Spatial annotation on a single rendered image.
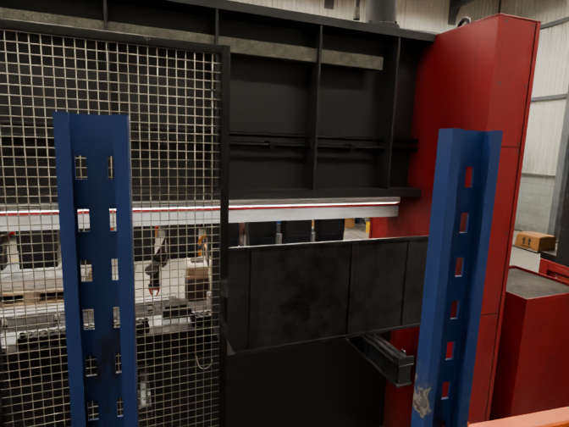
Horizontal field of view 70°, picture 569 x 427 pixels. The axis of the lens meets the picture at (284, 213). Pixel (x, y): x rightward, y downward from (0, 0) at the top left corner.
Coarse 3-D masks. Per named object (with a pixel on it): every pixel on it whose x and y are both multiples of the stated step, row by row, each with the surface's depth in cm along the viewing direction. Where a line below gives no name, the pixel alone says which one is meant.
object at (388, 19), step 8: (368, 0) 200; (376, 0) 197; (384, 0) 196; (392, 0) 196; (368, 8) 200; (376, 8) 197; (384, 8) 196; (392, 8) 197; (368, 16) 201; (376, 16) 198; (384, 16) 197; (392, 16) 198; (376, 24) 196; (384, 24) 195; (392, 24) 196
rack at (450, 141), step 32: (448, 160) 40; (480, 160) 43; (448, 192) 40; (480, 192) 44; (448, 224) 41; (480, 224) 42; (448, 256) 42; (480, 256) 43; (448, 288) 45; (480, 288) 44; (448, 320) 46; (416, 384) 46; (416, 416) 46; (448, 416) 48; (544, 416) 51
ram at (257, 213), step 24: (24, 216) 167; (48, 216) 171; (144, 216) 185; (192, 216) 193; (216, 216) 197; (240, 216) 201; (264, 216) 206; (288, 216) 211; (312, 216) 216; (336, 216) 221; (360, 216) 227; (384, 216) 233
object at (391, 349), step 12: (360, 336) 195; (372, 336) 189; (360, 348) 197; (372, 348) 188; (384, 348) 179; (396, 348) 179; (372, 360) 188; (384, 360) 178; (396, 360) 169; (408, 360) 169; (384, 372) 179; (396, 372) 170; (408, 372) 171; (396, 384) 170; (408, 384) 172
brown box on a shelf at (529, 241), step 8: (520, 232) 324; (528, 232) 323; (536, 232) 326; (520, 240) 321; (528, 240) 315; (536, 240) 309; (544, 240) 309; (552, 240) 313; (520, 248) 320; (528, 248) 315; (536, 248) 309; (544, 248) 311; (552, 248) 314
